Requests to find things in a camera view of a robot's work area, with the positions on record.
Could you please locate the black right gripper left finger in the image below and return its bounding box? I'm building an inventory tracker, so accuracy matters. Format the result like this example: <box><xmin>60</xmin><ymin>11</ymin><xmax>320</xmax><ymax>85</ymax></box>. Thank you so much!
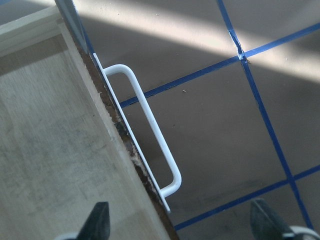
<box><xmin>75</xmin><ymin>201</ymin><xmax>111</xmax><ymax>240</ymax></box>

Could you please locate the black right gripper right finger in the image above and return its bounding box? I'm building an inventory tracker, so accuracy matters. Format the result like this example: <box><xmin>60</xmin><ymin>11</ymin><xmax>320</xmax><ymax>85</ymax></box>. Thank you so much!
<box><xmin>250</xmin><ymin>198</ymin><xmax>294</xmax><ymax>240</ymax></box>

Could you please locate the wooden drawer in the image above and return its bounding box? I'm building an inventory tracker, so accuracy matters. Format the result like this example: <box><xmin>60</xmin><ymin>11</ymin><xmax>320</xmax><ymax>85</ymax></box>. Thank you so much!
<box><xmin>0</xmin><ymin>0</ymin><xmax>178</xmax><ymax>240</ymax></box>

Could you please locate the white drawer handle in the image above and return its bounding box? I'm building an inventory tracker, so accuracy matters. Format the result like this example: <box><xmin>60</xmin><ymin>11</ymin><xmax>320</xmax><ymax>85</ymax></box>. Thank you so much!
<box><xmin>93</xmin><ymin>52</ymin><xmax>182</xmax><ymax>213</ymax></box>

